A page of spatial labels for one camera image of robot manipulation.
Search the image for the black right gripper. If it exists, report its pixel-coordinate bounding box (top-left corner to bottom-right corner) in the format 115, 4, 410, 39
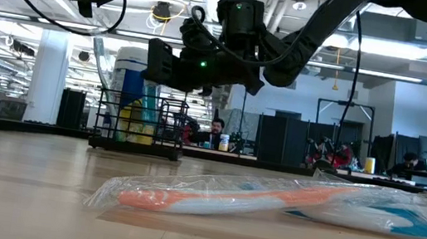
143, 37, 269, 105

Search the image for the teal mouthwash bottle white cap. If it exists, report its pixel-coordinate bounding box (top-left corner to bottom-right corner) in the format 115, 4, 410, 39
137, 80, 164, 128

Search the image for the white teal toothbrush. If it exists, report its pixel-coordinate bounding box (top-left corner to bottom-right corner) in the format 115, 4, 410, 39
79, 35, 130, 141

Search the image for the black wire caddy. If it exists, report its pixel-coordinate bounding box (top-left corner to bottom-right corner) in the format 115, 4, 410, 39
86, 86, 192, 163

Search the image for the blue white toothbrush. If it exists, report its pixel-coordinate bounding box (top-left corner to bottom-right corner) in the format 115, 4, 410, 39
284, 184, 427, 239

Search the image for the grey cloth cover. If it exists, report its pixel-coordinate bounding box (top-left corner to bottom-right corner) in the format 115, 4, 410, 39
223, 107, 262, 143

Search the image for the long ceiling strip light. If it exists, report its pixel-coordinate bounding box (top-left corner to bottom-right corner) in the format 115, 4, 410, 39
0, 10, 427, 86

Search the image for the person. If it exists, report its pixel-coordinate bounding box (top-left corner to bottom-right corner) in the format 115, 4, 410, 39
305, 134, 356, 173
188, 115, 226, 152
387, 149, 427, 182

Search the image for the small white yellow canister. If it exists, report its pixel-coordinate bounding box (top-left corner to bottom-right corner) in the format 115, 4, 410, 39
217, 132, 231, 153

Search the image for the white blue wipes canister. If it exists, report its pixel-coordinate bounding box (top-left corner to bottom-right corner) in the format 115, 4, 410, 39
104, 44, 167, 145

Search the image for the black partition panel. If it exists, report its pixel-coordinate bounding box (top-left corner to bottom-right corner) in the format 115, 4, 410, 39
253, 113, 311, 169

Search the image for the white building column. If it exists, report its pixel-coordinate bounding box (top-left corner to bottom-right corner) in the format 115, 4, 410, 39
22, 27, 75, 127

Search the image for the black cabinet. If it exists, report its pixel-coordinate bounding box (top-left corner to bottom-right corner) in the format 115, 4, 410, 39
55, 87, 89, 131

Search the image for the grey chair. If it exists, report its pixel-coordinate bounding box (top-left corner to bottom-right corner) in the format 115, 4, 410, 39
0, 97, 28, 123

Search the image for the yellow white container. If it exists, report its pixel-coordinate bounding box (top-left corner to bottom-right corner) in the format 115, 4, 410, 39
362, 156, 377, 176

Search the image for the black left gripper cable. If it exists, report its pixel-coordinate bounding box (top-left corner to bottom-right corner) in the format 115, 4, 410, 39
5, 0, 129, 42

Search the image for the black ceiling device yellow cable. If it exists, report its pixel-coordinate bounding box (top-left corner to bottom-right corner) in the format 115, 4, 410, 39
146, 0, 189, 35

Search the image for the yellow hanging cord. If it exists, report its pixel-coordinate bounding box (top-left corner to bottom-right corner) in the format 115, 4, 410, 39
330, 47, 345, 92

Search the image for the black rig frame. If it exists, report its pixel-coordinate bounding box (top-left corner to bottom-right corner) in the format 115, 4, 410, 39
308, 96, 378, 175

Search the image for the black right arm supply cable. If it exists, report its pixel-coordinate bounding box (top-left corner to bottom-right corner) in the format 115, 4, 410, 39
331, 8, 368, 167

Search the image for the black aluminium table frame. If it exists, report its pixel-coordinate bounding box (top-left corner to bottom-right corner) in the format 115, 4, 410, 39
0, 116, 427, 204

